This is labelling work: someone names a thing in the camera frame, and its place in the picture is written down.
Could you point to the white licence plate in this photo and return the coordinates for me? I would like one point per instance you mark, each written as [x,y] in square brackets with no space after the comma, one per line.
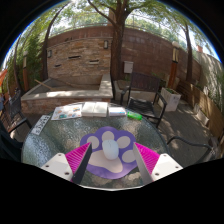
[40,124]

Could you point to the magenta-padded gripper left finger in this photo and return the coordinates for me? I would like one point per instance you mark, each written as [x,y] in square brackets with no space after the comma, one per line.
[75,158]

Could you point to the white flat box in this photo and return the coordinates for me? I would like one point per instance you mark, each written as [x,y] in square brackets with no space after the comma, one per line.
[95,109]

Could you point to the black wall lamp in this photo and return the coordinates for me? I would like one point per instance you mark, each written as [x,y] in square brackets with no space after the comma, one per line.
[106,44]
[49,53]

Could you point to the large tree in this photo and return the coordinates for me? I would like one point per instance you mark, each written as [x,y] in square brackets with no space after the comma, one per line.
[116,50]

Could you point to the wooden lamp post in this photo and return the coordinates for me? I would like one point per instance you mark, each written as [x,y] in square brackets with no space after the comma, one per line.
[25,68]
[174,66]

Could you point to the small white pack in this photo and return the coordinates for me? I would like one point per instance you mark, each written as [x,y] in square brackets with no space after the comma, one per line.
[117,111]

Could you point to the purple paw-shaped mouse pad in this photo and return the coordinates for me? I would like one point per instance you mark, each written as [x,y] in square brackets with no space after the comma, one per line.
[106,166]

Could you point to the wooden stick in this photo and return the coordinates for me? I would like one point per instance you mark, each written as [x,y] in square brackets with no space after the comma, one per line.
[43,84]

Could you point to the thin tree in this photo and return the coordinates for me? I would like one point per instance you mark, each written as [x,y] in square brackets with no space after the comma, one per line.
[189,53]
[45,50]

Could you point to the grey wall mailbox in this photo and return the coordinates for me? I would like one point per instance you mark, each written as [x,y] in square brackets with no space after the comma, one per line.
[128,66]

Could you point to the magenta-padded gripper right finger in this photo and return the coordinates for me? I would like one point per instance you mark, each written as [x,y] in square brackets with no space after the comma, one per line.
[149,158]

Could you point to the white planter box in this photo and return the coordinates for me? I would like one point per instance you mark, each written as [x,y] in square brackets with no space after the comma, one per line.
[170,98]

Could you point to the dark wooden armchair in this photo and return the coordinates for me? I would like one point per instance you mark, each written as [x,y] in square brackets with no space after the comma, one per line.
[143,83]

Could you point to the raised stone bed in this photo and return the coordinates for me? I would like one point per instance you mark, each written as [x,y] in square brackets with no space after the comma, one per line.
[66,95]

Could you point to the green pack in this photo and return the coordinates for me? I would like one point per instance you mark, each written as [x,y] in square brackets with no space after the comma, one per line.
[134,115]

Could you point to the black metal mesh chair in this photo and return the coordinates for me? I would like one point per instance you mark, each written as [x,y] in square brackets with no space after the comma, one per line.
[193,146]

